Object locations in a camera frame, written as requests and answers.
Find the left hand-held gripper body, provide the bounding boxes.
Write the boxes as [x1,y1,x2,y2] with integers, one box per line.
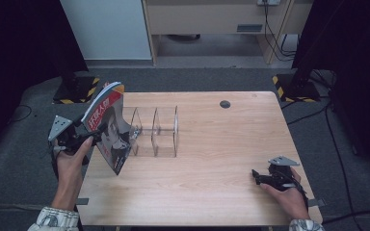
[47,115,93,153]

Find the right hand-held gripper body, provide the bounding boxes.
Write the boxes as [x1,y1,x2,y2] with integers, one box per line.
[260,155,301,193]

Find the magazine with red title banner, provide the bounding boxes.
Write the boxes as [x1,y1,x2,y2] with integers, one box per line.
[80,81,133,176]

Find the clear acrylic file rack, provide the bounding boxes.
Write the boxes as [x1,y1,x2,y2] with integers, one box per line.
[121,105,180,159]

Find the person's right hand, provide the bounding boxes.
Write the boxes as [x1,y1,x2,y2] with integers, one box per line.
[259,167,310,220]

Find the person's left hand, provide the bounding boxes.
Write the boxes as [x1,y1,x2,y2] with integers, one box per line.
[53,137,94,193]

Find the black stand base hazard stripes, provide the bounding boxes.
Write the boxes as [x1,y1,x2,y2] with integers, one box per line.
[272,72,322,104]
[52,75,101,105]

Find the black curtain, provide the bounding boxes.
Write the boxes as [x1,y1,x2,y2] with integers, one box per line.
[291,0,370,182]
[0,0,90,162]

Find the white cabinet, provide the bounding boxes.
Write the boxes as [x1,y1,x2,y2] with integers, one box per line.
[59,0,153,62]

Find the right hand-held gripper cable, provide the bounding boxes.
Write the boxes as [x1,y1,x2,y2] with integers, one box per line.
[293,178,310,210]

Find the black floor cable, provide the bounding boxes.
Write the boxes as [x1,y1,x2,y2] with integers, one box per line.
[325,102,357,231]
[7,104,34,125]
[285,101,330,126]
[321,209,370,225]

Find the blue cable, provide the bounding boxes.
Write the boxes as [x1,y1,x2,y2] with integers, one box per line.
[279,33,299,56]

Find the black power cable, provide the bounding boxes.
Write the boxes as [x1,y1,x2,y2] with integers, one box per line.
[262,3,296,63]

